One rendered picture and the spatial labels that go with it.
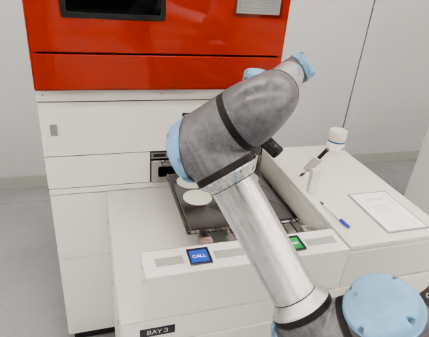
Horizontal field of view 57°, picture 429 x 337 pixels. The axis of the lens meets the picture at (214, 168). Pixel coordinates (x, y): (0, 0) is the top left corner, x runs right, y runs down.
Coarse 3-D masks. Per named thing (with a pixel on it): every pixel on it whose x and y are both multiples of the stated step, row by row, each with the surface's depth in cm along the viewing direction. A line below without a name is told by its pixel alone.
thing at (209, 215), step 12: (180, 192) 136; (264, 192) 141; (216, 204) 131; (276, 204) 135; (192, 216) 124; (204, 216) 125; (216, 216) 125; (288, 216) 129; (192, 228) 119; (204, 228) 119
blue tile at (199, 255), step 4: (192, 252) 99; (196, 252) 100; (200, 252) 100; (204, 252) 100; (192, 256) 98; (196, 256) 98; (200, 256) 98; (204, 256) 98; (208, 256) 99; (192, 260) 97; (196, 260) 97; (200, 260) 97; (204, 260) 97; (208, 260) 97
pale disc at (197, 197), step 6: (186, 192) 137; (192, 192) 137; (198, 192) 137; (204, 192) 138; (186, 198) 133; (192, 198) 134; (198, 198) 134; (204, 198) 134; (210, 198) 134; (192, 204) 130; (198, 204) 131; (204, 204) 131
